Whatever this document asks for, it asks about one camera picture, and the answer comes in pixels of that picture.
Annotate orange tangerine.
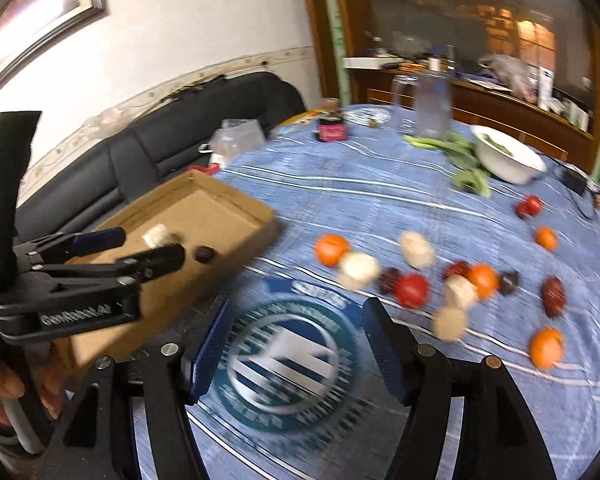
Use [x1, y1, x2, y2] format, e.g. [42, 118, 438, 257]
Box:
[314, 234, 350, 268]
[528, 327, 565, 370]
[534, 226, 559, 252]
[468, 263, 498, 301]

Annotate person's left hand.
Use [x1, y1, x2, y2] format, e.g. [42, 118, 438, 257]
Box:
[0, 344, 68, 427]

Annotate white sponge cube in box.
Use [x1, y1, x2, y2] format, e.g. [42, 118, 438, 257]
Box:
[142, 223, 174, 249]

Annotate dark jujube in box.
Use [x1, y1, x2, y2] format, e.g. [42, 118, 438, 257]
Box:
[194, 245, 218, 264]

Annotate dark jujube on table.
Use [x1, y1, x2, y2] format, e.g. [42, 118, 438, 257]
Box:
[377, 266, 402, 296]

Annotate cardboard box tray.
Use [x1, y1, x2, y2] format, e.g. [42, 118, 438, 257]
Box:
[66, 171, 280, 377]

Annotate red jujube by tangerine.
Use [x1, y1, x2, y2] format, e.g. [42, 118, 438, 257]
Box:
[442, 260, 471, 281]

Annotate dark purple plum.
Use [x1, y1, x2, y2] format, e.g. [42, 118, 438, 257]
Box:
[498, 270, 520, 296]

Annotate black leather sofa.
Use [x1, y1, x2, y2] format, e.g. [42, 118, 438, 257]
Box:
[15, 72, 306, 242]

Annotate blue plaid tablecloth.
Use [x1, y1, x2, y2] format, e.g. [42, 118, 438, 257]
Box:
[187, 107, 600, 479]

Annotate clear plastic bag on sofa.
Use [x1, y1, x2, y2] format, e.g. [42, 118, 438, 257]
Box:
[198, 119, 266, 169]

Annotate large red jujube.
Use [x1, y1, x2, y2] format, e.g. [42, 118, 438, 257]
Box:
[541, 275, 566, 318]

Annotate small dark red fruit far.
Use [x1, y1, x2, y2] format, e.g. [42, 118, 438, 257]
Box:
[515, 202, 530, 219]

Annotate green leafy vegetable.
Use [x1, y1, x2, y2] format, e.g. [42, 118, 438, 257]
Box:
[404, 132, 491, 198]

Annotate red cherry tomato far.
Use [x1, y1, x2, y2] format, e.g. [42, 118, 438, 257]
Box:
[524, 195, 544, 217]

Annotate white bowl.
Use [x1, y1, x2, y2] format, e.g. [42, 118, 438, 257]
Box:
[469, 125, 547, 185]

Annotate black power adapter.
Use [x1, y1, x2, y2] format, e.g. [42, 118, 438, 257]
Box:
[560, 166, 592, 196]

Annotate clear plastic pitcher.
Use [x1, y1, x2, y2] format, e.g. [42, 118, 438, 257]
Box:
[392, 70, 452, 140]

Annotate plastic bag on sideboard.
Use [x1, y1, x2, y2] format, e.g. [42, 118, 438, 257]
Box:
[478, 54, 536, 103]

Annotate wooden sideboard cabinet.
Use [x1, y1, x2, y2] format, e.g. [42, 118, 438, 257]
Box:
[306, 0, 600, 170]

